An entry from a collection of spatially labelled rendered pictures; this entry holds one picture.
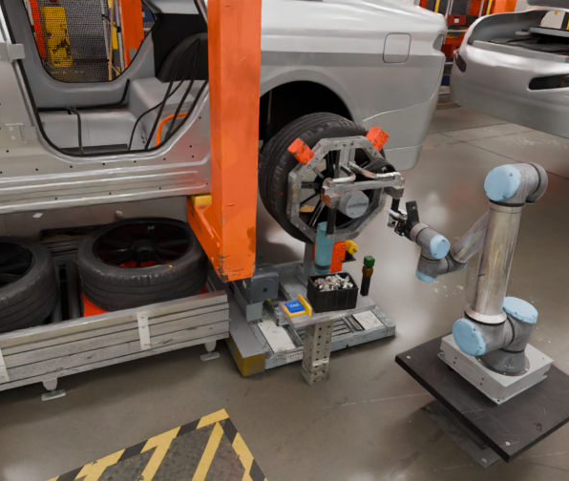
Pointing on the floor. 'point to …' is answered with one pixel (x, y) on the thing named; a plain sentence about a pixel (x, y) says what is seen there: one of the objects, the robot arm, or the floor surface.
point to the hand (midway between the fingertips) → (391, 209)
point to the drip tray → (66, 232)
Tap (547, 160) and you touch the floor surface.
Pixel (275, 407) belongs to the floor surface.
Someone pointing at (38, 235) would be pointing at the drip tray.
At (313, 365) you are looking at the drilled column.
